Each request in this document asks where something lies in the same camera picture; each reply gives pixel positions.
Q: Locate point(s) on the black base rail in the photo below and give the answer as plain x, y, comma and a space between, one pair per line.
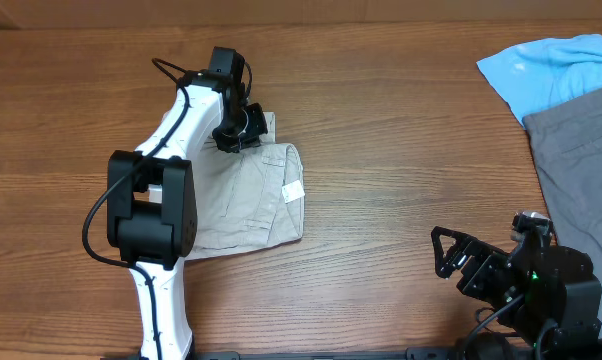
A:
413, 353

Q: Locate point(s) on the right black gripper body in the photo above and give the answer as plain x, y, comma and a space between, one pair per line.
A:
490, 281

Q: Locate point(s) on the light blue shirt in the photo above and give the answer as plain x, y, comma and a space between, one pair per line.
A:
535, 76

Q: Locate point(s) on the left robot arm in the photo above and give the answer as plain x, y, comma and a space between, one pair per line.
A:
150, 196

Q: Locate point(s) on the grey shorts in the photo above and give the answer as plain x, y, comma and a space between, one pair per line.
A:
566, 144

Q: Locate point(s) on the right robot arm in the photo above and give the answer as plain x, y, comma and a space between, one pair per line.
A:
548, 294

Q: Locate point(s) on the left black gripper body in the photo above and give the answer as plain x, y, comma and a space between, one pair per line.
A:
241, 129

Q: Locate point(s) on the beige shorts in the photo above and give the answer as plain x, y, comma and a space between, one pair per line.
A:
250, 200

